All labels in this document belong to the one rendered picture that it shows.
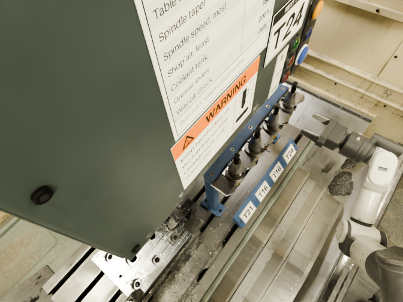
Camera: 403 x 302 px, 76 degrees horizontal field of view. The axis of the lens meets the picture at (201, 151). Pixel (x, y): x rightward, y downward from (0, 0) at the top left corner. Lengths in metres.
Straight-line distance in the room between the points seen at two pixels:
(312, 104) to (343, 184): 0.45
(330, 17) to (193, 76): 1.12
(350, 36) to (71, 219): 1.25
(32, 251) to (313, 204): 1.46
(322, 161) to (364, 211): 0.53
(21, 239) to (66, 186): 1.59
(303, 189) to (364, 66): 0.61
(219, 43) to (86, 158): 0.14
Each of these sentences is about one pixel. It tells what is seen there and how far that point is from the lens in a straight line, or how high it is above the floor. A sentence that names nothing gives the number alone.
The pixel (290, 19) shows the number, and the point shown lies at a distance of 0.37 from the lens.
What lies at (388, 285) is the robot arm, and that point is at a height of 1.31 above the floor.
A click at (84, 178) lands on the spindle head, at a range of 0.19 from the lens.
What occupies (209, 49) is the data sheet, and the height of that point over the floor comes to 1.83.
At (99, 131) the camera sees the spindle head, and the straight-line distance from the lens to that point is 0.17.
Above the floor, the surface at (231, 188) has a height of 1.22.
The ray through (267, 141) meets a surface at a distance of 0.89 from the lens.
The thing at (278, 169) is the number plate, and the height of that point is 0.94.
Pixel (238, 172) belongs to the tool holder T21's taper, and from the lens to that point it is 0.79.
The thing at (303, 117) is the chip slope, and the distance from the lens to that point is 1.52.
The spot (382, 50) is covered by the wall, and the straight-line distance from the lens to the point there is 1.32.
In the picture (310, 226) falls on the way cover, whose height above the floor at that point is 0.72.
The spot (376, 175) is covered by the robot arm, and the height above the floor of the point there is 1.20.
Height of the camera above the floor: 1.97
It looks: 60 degrees down
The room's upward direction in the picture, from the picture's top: 7 degrees counter-clockwise
